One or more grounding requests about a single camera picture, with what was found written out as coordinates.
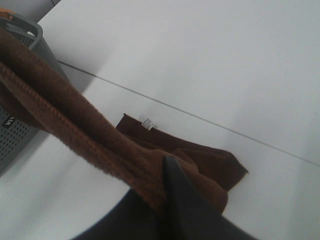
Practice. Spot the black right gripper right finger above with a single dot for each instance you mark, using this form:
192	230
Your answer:
280	204

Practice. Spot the grey perforated plastic basket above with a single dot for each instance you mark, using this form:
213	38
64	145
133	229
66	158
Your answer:
14	134

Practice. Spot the brown towel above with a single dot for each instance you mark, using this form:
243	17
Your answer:
34	93

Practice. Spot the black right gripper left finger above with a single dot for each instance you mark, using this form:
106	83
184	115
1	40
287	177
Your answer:
130	219

